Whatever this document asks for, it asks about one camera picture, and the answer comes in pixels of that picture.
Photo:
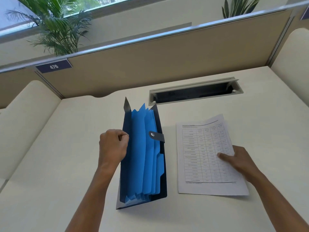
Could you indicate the person's right hand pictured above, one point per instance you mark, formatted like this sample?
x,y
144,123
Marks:
x,y
243,163

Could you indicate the person's left hand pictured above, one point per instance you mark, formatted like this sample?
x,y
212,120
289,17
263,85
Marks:
x,y
111,149

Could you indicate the person's right thumb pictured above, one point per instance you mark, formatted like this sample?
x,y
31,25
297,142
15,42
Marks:
x,y
226,157

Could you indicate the person's left thumb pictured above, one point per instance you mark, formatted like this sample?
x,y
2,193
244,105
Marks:
x,y
123,137

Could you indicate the printed table paper sheet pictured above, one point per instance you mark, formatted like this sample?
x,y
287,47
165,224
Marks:
x,y
202,164

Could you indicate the blue expanding file folder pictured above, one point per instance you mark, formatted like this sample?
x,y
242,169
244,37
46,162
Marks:
x,y
144,154

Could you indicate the person's right forearm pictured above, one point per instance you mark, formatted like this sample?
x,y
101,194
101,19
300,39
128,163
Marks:
x,y
277,205

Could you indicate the person's left forearm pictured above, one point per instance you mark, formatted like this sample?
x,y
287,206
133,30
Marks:
x,y
94,200

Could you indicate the beige desk partition panel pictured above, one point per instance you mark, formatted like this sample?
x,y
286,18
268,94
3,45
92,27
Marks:
x,y
157,60

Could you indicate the cream rounded side panel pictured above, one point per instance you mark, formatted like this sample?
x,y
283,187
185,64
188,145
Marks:
x,y
26,123
293,65

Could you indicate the dark blue number plate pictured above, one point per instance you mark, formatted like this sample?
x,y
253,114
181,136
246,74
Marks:
x,y
53,66
305,13

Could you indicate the green palm plant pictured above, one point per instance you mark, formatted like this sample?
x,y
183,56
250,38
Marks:
x,y
58,26

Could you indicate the green spiky-leaf plant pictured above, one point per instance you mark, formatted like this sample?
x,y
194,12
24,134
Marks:
x,y
237,7

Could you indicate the window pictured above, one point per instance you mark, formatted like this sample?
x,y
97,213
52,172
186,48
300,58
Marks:
x,y
21,9

